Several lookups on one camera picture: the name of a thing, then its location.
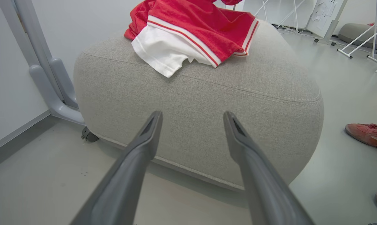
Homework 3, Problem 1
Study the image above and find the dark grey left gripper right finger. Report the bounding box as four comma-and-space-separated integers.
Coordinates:
223, 112, 315, 225

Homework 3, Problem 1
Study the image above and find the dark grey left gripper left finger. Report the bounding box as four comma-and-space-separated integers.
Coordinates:
70, 111, 163, 225

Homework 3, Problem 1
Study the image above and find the red and white garment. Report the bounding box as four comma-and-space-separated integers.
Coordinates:
124, 0, 260, 78

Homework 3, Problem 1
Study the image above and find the grey fabric sofa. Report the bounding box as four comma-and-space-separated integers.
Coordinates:
73, 19, 325, 192

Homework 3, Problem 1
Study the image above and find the black caster wheel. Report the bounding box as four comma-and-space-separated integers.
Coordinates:
81, 126, 100, 143

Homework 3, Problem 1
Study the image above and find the white thin-legged stand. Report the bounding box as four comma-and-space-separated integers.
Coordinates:
254, 0, 305, 32

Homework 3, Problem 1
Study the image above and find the grey floor cushion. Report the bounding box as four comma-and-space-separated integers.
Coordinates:
338, 23, 377, 50

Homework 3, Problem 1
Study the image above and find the white board with papers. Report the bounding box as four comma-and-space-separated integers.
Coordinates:
306, 0, 349, 43

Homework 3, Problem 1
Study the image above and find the grey partition base rail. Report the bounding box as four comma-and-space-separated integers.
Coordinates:
0, 109, 56, 172

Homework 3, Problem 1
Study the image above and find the grey double-tube partition post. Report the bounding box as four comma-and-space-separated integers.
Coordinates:
0, 0, 86, 126

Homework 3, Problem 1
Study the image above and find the white metal rack frame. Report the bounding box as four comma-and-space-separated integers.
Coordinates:
337, 0, 377, 73

